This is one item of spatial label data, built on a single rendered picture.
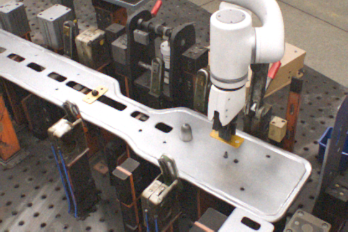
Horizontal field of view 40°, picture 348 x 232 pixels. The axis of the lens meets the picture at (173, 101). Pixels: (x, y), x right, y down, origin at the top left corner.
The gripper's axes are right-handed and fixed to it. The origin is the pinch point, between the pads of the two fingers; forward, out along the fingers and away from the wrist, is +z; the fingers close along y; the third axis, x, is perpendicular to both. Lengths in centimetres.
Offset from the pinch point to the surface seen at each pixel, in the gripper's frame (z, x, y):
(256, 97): -0.4, 0.2, -14.5
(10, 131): 28, -76, 15
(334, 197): 2.0, 28.9, 3.6
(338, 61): 109, -32, -200
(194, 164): 9.5, -5.4, 6.8
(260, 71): -7.9, -0.1, -15.7
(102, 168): 39, -46, 3
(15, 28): 11, -102, -14
